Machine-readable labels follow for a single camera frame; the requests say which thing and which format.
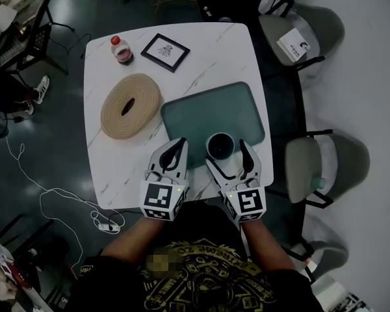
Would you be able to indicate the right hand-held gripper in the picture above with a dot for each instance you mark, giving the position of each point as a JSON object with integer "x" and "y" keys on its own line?
{"x": 248, "y": 201}

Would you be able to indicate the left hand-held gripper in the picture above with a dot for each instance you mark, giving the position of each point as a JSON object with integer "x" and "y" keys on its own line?
{"x": 157, "y": 200}

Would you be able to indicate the teal rectangular tray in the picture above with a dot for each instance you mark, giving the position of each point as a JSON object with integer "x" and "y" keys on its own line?
{"x": 214, "y": 109}

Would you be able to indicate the person's right forearm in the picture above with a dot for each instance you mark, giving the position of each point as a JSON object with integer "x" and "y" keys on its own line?
{"x": 266, "y": 245}

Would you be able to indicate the person's left forearm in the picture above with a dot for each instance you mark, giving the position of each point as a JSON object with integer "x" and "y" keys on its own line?
{"x": 133, "y": 239}

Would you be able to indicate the grey upholstered chair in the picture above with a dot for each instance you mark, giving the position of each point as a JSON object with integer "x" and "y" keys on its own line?
{"x": 328, "y": 255}
{"x": 300, "y": 164}
{"x": 325, "y": 24}

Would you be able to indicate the beige round woven box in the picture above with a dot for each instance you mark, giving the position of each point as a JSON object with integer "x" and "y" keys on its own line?
{"x": 117, "y": 122}

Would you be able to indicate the small teal container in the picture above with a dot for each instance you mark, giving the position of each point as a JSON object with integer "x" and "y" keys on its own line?
{"x": 318, "y": 183}

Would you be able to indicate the white power strip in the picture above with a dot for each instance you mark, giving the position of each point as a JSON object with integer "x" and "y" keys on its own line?
{"x": 109, "y": 227}

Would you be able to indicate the red-capped soda bottle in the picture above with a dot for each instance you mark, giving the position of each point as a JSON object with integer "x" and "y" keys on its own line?
{"x": 121, "y": 50}

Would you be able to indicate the person's black printed shirt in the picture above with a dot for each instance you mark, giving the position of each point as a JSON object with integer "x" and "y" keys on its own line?
{"x": 214, "y": 291}

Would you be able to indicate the white printed box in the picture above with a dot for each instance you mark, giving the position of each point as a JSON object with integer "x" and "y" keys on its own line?
{"x": 292, "y": 44}

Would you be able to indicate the black side table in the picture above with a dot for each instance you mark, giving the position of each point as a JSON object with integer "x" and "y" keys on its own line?
{"x": 29, "y": 41}

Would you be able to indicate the white shade table lamp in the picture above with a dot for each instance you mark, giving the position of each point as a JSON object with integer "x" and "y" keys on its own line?
{"x": 2, "y": 17}

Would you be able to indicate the black picture frame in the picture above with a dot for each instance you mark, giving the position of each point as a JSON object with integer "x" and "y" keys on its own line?
{"x": 165, "y": 52}

